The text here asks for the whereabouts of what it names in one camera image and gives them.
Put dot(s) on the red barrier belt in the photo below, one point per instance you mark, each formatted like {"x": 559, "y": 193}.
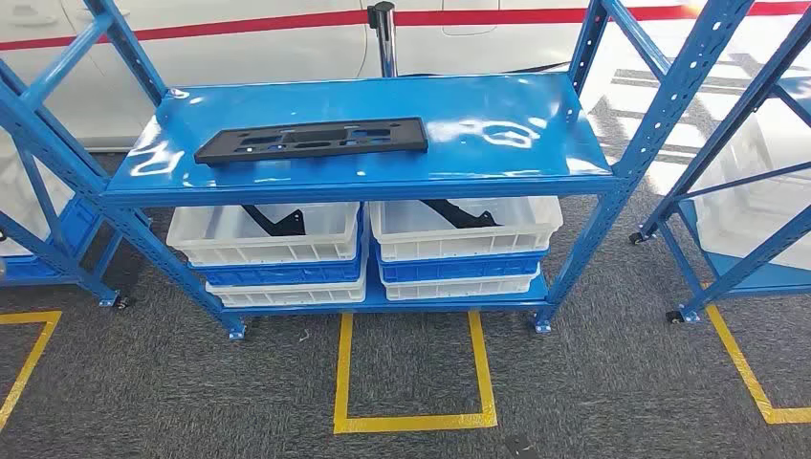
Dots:
{"x": 253, "y": 25}

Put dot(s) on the blue metal shelf rack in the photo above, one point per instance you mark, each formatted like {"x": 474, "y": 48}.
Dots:
{"x": 767, "y": 282}
{"x": 481, "y": 101}
{"x": 76, "y": 228}

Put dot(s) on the black part in crate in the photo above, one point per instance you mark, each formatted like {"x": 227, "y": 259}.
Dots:
{"x": 279, "y": 223}
{"x": 462, "y": 218}

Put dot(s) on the white car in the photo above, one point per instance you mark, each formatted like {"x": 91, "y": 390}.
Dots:
{"x": 253, "y": 63}

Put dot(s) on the chrome stanchion post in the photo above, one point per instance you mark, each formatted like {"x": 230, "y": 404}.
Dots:
{"x": 386, "y": 44}

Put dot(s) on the black plastic panel part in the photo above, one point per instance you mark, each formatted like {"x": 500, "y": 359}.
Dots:
{"x": 393, "y": 136}

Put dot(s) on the white plastic crate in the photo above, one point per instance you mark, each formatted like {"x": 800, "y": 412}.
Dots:
{"x": 19, "y": 203}
{"x": 456, "y": 288}
{"x": 456, "y": 244}
{"x": 747, "y": 222}
{"x": 253, "y": 250}
{"x": 285, "y": 296}

